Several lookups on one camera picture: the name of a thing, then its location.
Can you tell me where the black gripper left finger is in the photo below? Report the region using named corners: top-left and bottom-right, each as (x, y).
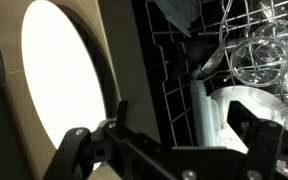
top-left (43, 100), bottom-right (132, 180)

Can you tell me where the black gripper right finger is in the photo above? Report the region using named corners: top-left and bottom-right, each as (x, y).
top-left (226, 99), bottom-right (288, 180)

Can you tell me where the white round plate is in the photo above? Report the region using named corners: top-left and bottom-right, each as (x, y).
top-left (20, 0), bottom-right (108, 172)

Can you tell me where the white ceramic bowl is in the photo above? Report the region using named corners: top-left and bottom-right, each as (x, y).
top-left (209, 85), bottom-right (288, 154)

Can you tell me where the light blue plastic lid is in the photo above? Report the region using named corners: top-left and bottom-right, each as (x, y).
top-left (189, 78), bottom-right (222, 148)

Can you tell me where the clear plastic ladle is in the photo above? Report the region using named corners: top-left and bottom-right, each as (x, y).
top-left (190, 0), bottom-right (235, 81)

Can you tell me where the dark grey plastic container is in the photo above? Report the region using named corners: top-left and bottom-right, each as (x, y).
top-left (154, 0), bottom-right (202, 38)

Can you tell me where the wire dishwasher rack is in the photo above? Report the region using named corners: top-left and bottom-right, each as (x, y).
top-left (145, 0), bottom-right (288, 148)

